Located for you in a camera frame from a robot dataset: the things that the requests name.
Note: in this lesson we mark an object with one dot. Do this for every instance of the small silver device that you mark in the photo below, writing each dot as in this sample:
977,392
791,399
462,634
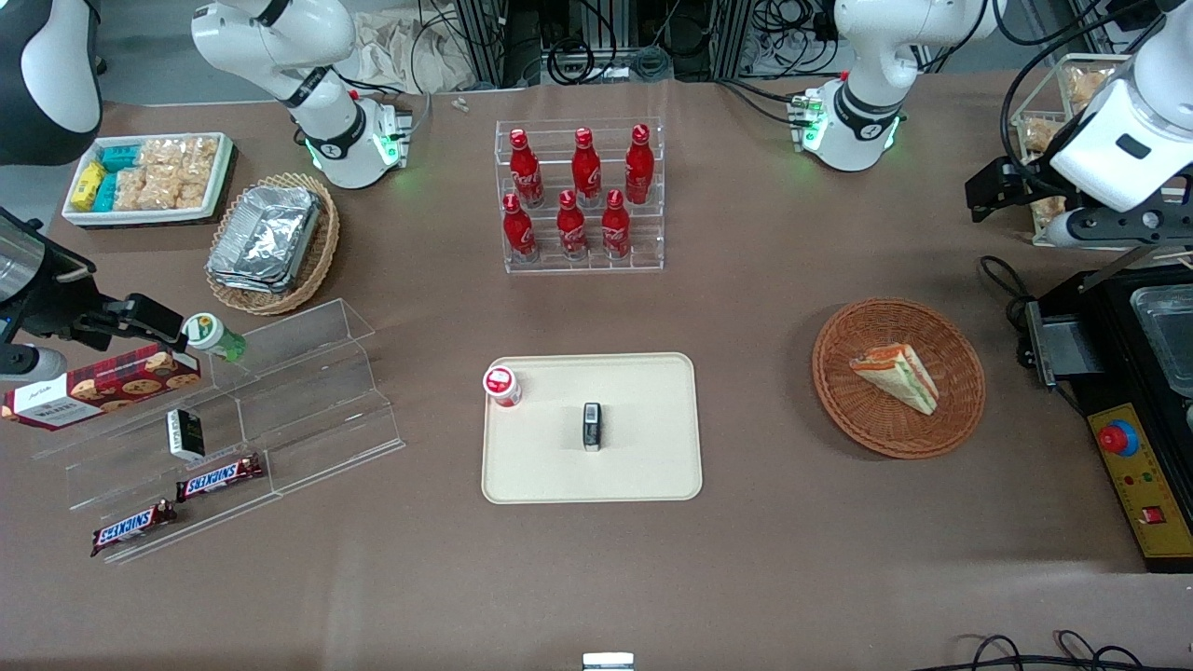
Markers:
608,662

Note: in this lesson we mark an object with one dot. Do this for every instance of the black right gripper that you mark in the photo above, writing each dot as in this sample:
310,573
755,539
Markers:
58,303

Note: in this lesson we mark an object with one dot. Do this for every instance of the teal snack packet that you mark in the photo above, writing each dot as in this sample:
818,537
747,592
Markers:
121,157
105,192

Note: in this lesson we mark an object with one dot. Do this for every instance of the small black box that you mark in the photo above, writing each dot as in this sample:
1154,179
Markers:
592,427

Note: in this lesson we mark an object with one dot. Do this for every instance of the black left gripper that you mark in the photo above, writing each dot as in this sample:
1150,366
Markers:
1028,181

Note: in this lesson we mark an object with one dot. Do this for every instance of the stacked foil trays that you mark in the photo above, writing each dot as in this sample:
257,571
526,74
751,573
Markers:
266,238

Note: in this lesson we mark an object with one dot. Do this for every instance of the red tartan cookie box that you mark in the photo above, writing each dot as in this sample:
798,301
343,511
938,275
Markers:
93,387

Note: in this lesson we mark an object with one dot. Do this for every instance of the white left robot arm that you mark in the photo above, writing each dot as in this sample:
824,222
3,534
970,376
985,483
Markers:
862,84

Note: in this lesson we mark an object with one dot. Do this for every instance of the clear plastic container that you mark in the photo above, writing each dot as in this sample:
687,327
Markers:
1165,326

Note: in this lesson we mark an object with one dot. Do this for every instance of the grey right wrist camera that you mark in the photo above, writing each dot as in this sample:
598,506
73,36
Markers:
28,362

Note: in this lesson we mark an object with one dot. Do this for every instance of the red-lidded white cup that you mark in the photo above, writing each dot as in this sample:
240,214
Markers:
501,385

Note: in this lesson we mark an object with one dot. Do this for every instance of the red emergency stop button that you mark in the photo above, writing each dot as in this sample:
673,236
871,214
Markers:
1117,438

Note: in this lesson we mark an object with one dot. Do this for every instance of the aluminium frame post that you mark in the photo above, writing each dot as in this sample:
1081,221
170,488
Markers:
485,37
732,33

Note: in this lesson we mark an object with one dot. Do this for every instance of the crumpled beige cloth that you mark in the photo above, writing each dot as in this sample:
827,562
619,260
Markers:
391,51

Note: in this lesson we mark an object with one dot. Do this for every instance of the yellow snack packet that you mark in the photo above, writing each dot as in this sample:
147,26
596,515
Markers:
89,184

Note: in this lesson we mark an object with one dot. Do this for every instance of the brown wicker basket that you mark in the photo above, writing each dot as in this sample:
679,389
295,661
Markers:
843,391

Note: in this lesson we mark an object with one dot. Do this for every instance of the black and yellow sealing machine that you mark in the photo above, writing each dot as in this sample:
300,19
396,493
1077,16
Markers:
1109,345

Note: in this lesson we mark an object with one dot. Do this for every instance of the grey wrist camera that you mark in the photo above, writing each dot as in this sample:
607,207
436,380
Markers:
28,362
1072,229

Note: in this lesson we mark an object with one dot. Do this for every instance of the clear acrylic bottle rack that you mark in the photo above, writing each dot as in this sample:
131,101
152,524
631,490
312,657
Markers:
643,252

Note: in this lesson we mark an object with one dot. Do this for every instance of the light wicker basket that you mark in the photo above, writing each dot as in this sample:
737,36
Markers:
322,256

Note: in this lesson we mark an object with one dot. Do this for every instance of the red cola bottle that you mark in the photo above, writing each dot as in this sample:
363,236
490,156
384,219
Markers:
585,170
615,226
518,231
571,228
639,168
526,172

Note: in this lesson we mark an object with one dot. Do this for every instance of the Snickers chocolate bar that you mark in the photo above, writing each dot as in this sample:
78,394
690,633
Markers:
130,527
220,478

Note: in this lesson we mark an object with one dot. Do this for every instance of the black and white box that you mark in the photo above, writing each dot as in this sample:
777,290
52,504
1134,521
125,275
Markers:
186,434

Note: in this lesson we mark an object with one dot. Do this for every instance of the green bottle white cap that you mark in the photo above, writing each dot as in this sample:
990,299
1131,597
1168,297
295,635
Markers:
210,334

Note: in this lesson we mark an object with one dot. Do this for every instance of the triangular sandwich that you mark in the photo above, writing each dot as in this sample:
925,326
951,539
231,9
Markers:
897,373

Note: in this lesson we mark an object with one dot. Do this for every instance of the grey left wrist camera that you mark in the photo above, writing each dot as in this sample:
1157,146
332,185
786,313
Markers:
1072,229

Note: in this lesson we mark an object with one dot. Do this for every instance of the bagged fried snack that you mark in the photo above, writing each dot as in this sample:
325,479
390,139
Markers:
1089,86
1039,136
1049,211

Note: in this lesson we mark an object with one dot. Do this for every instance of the beige plastic tray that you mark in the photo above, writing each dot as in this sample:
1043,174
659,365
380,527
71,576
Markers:
643,466

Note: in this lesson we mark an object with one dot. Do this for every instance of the clear bag of crackers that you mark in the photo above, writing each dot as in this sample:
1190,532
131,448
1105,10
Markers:
193,188
179,154
142,189

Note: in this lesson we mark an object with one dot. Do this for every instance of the white rectangular snack tray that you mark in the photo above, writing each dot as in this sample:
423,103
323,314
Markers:
219,186

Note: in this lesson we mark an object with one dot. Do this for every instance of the clear acrylic stepped shelf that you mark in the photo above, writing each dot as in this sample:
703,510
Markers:
317,419

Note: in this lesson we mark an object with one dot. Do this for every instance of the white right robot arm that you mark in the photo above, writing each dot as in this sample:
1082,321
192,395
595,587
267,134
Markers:
317,84

